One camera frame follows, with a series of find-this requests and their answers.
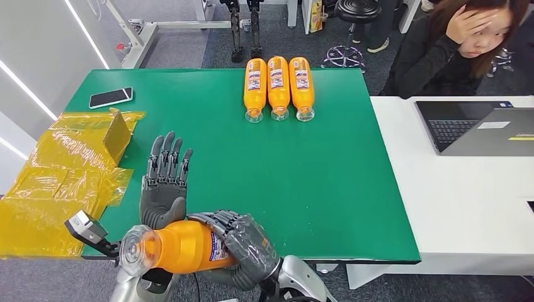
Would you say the black smartphone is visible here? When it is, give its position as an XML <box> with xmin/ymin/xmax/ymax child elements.
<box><xmin>88</xmin><ymin>86</ymin><xmax>134</xmax><ymax>110</ymax></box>

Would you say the grey laptop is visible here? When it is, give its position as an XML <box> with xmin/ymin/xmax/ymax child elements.
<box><xmin>414</xmin><ymin>99</ymin><xmax>534</xmax><ymax>157</ymax></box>

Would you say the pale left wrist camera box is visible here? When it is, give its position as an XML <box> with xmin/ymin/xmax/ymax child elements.
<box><xmin>64</xmin><ymin>210</ymin><xmax>122</xmax><ymax>259</ymax></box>

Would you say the black robot leg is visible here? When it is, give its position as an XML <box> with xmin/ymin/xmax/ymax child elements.
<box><xmin>220</xmin><ymin>0</ymin><xmax>246</xmax><ymax>64</ymax></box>
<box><xmin>246</xmin><ymin>0</ymin><xmax>264</xmax><ymax>59</ymax></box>

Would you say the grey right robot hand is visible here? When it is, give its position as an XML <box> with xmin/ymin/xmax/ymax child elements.
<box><xmin>188</xmin><ymin>210</ymin><xmax>282</xmax><ymax>291</ymax></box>

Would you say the green table mat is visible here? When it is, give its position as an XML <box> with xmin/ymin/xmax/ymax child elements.
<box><xmin>62</xmin><ymin>67</ymin><xmax>421</xmax><ymax>264</ymax></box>

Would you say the black round stool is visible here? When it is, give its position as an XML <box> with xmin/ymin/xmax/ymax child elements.
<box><xmin>321</xmin><ymin>0</ymin><xmax>382</xmax><ymax>72</ymax></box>

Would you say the person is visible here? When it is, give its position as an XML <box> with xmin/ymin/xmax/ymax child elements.
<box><xmin>380</xmin><ymin>0</ymin><xmax>534</xmax><ymax>100</ymax></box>

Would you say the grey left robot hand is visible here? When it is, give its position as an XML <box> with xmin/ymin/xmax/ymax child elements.
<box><xmin>139</xmin><ymin>131</ymin><xmax>193</xmax><ymax>231</ymax></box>

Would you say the brown cardboard piece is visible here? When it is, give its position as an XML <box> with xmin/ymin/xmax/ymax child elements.
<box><xmin>103</xmin><ymin>109</ymin><xmax>132</xmax><ymax>165</ymax></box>

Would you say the chrome chair base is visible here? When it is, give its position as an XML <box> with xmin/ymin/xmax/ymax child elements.
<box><xmin>486</xmin><ymin>48</ymin><xmax>516</xmax><ymax>78</ymax></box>

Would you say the yellow plastic wrapped package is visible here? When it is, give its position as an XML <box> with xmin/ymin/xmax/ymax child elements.
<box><xmin>0</xmin><ymin>109</ymin><xmax>146</xmax><ymax>259</ymax></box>

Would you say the person's right hand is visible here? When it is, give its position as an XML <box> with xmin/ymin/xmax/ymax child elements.
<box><xmin>446</xmin><ymin>7</ymin><xmax>498</xmax><ymax>45</ymax></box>

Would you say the orange bottle with clear cap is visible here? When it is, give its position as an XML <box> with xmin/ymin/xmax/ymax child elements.
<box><xmin>288</xmin><ymin>56</ymin><xmax>315</xmax><ymax>123</ymax></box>
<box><xmin>120</xmin><ymin>220</ymin><xmax>239</xmax><ymax>277</ymax></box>
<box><xmin>243</xmin><ymin>57</ymin><xmax>268</xmax><ymax>124</ymax></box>
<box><xmin>267</xmin><ymin>55</ymin><xmax>291</xmax><ymax>122</ymax></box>

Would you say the white metal frame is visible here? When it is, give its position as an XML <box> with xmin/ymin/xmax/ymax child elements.
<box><xmin>104</xmin><ymin>0</ymin><xmax>232</xmax><ymax>70</ymax></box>

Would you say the yellow printed box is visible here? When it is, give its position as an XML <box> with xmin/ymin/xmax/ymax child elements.
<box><xmin>309</xmin><ymin>0</ymin><xmax>324</xmax><ymax>33</ymax></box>

